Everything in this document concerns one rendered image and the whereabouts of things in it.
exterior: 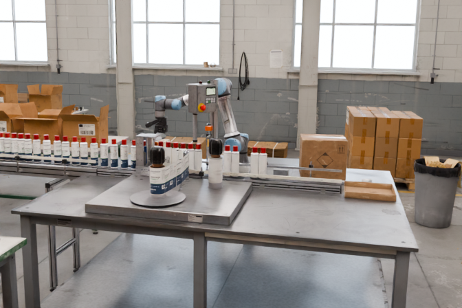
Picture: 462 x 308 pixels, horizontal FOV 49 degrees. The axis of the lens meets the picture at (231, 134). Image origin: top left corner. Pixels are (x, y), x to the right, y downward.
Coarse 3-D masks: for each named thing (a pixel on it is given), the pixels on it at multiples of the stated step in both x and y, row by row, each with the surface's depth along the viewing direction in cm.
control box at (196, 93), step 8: (192, 88) 332; (200, 88) 330; (216, 88) 339; (192, 96) 333; (200, 96) 331; (208, 96) 336; (216, 96) 340; (192, 104) 334; (200, 104) 332; (208, 104) 337; (192, 112) 334; (200, 112) 333; (208, 112) 339
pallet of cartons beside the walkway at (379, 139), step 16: (352, 112) 662; (368, 112) 665; (384, 112) 670; (400, 112) 671; (352, 128) 635; (368, 128) 623; (384, 128) 621; (400, 128) 618; (416, 128) 616; (352, 144) 630; (368, 144) 627; (384, 144) 624; (400, 144) 621; (416, 144) 618; (352, 160) 633; (368, 160) 630; (384, 160) 627; (400, 160) 625; (400, 176) 628
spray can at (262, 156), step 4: (264, 148) 325; (264, 152) 326; (260, 156) 326; (264, 156) 325; (260, 160) 326; (264, 160) 326; (260, 164) 327; (264, 164) 326; (260, 168) 327; (264, 168) 327; (260, 172) 328; (264, 172) 327
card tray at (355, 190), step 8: (344, 184) 332; (352, 184) 331; (360, 184) 330; (368, 184) 329; (376, 184) 328; (384, 184) 327; (392, 184) 324; (344, 192) 307; (352, 192) 306; (360, 192) 305; (368, 192) 318; (376, 192) 318; (384, 192) 318; (392, 192) 318; (384, 200) 303; (392, 200) 302
